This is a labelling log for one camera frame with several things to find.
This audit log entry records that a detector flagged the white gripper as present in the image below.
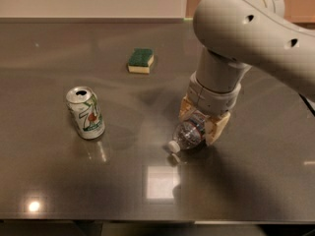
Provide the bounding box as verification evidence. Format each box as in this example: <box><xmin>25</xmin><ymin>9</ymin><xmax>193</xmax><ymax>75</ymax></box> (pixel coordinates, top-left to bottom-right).
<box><xmin>178</xmin><ymin>73</ymin><xmax>241</xmax><ymax>146</ymax></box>

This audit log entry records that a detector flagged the clear plastic water bottle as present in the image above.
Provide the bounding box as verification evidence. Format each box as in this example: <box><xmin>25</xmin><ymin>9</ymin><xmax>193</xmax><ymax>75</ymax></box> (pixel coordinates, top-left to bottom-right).
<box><xmin>167</xmin><ymin>111</ymin><xmax>206</xmax><ymax>153</ymax></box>

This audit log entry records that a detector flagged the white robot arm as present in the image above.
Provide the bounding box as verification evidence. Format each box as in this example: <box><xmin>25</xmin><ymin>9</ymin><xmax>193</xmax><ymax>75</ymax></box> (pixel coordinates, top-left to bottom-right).
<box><xmin>179</xmin><ymin>0</ymin><xmax>315</xmax><ymax>145</ymax></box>

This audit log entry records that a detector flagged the green yellow sponge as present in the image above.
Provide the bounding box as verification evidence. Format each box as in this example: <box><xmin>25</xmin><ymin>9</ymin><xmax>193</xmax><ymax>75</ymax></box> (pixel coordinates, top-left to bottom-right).
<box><xmin>127</xmin><ymin>48</ymin><xmax>155</xmax><ymax>74</ymax></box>

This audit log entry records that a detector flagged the white green soda can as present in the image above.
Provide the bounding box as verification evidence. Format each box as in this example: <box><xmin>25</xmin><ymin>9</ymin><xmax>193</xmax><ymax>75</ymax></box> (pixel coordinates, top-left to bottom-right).
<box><xmin>66</xmin><ymin>87</ymin><xmax>105</xmax><ymax>140</ymax></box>

